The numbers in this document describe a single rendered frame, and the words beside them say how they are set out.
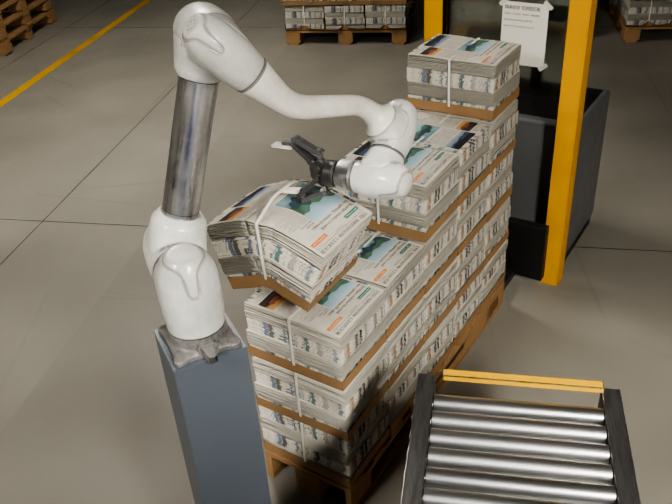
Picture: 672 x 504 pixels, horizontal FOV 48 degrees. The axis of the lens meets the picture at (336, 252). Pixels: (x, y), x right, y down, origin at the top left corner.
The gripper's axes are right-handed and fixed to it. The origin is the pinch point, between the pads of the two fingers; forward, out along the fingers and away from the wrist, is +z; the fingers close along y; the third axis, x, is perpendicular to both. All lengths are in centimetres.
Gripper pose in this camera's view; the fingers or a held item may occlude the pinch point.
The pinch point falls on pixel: (280, 166)
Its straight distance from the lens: 223.3
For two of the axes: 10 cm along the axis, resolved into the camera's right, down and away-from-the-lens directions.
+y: 1.2, 8.6, 4.9
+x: 5.1, -4.8, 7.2
